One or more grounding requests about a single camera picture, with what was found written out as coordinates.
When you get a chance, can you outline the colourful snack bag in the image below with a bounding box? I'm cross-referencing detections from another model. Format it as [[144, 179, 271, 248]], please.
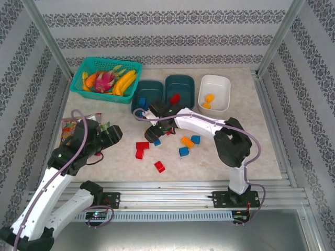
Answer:
[[59, 112, 103, 147]]

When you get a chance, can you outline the teal plastic container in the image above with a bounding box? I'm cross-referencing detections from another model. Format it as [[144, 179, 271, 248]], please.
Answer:
[[164, 74, 196, 110], [130, 80, 165, 122]]

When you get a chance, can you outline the yellow toy banana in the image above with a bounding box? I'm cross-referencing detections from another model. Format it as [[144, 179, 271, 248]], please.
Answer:
[[119, 73, 139, 97], [112, 70, 137, 95]]

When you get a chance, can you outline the pink toy dragon fruit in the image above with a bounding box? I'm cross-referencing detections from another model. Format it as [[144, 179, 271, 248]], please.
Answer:
[[93, 65, 126, 93]]

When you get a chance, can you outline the green plastic mesh basket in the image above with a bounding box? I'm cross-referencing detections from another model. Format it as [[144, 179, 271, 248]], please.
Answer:
[[69, 56, 143, 105]]

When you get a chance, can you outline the orange toy fruit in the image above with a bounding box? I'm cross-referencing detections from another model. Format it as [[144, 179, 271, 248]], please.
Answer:
[[85, 72, 98, 88]]

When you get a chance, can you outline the white plastic container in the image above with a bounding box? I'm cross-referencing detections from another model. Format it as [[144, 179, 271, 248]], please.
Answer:
[[197, 74, 231, 112]]

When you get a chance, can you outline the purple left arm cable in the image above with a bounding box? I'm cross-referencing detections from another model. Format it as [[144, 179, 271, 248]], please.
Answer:
[[13, 109, 115, 251]]

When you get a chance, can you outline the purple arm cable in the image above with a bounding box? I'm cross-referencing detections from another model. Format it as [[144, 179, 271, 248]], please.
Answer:
[[13, 109, 115, 251], [132, 107, 266, 227]]

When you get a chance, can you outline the aluminium table side rail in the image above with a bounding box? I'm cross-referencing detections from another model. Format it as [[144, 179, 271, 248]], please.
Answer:
[[251, 70, 298, 188], [35, 74, 75, 190]]

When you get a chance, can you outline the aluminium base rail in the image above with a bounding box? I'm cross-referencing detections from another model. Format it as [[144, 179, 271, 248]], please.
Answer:
[[25, 180, 308, 210]]

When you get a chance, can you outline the grey slotted cable duct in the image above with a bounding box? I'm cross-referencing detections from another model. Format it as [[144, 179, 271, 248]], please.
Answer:
[[74, 210, 233, 222]]

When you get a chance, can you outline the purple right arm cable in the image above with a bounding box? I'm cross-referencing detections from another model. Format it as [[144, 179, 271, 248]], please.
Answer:
[[132, 107, 266, 227]]

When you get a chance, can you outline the aluminium frame post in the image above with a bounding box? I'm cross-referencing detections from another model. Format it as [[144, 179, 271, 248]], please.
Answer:
[[255, 0, 307, 78], [22, 0, 75, 78]]

